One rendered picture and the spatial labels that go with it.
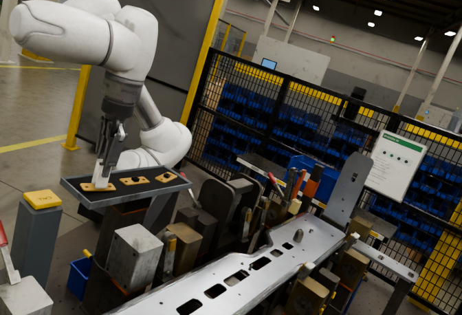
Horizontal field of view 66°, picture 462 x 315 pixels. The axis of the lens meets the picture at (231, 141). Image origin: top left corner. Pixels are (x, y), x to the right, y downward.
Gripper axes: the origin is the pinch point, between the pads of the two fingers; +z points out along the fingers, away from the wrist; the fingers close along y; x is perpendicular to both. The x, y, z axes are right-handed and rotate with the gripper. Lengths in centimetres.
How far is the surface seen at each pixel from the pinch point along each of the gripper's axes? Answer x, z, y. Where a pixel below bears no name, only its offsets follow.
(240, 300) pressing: 30.8, 20.5, 32.3
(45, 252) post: -11.5, 17.9, 5.9
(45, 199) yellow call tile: -13.2, 4.6, 3.9
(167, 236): 14.2, 10.2, 15.5
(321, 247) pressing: 83, 21, 20
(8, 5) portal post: 69, 22, -689
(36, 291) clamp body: -16.7, 14.5, 21.6
